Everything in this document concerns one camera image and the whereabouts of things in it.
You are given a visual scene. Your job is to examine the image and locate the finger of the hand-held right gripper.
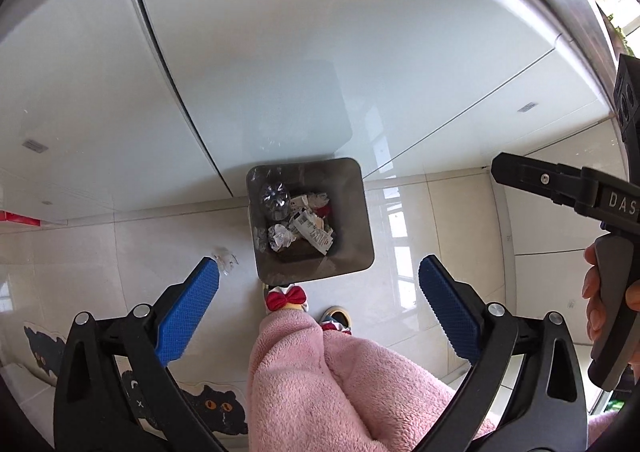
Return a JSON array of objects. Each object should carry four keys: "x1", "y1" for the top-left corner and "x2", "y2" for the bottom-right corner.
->
[
  {"x1": 612, "y1": 54, "x2": 640, "y2": 180},
  {"x1": 491, "y1": 152, "x2": 586, "y2": 209}
]

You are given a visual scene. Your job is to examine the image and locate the white printed packet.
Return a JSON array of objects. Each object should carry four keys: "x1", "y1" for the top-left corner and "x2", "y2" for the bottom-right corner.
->
[{"x1": 290, "y1": 209, "x2": 335, "y2": 255}]

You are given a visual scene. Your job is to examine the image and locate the steel trash bin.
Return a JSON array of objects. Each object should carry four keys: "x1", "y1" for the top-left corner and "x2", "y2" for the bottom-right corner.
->
[{"x1": 245, "y1": 158, "x2": 376, "y2": 283}]

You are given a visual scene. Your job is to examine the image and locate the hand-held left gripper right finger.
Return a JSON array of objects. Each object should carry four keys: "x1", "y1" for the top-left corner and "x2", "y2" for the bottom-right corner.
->
[{"x1": 415, "y1": 254, "x2": 588, "y2": 452}]

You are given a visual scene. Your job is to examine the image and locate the slipper with red bow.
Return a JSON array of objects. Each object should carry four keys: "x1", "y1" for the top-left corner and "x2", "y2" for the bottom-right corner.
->
[
  {"x1": 317, "y1": 307, "x2": 354, "y2": 335},
  {"x1": 262, "y1": 284, "x2": 311, "y2": 315}
]

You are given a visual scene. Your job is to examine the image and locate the pink fleece pants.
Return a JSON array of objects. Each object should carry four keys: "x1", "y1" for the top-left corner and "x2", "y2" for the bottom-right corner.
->
[{"x1": 247, "y1": 309, "x2": 501, "y2": 452}]

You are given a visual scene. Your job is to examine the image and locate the clear plastic wrapper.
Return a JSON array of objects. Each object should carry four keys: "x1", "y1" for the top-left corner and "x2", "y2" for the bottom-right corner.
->
[{"x1": 210, "y1": 247, "x2": 239, "y2": 275}]

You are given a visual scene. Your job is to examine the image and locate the red strip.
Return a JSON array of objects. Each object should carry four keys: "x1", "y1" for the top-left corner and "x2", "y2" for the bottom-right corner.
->
[{"x1": 0, "y1": 211, "x2": 42, "y2": 225}]

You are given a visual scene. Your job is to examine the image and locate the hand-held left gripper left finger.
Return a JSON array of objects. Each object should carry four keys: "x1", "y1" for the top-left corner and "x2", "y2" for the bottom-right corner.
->
[{"x1": 52, "y1": 256, "x2": 226, "y2": 452}]

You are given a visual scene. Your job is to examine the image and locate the person's right hand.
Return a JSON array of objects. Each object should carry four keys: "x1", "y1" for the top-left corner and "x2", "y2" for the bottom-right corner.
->
[{"x1": 582, "y1": 242, "x2": 606, "y2": 344}]

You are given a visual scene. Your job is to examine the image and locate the black cat floor mat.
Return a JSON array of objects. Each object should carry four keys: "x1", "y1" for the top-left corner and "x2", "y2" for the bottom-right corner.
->
[{"x1": 22, "y1": 322, "x2": 251, "y2": 438}]

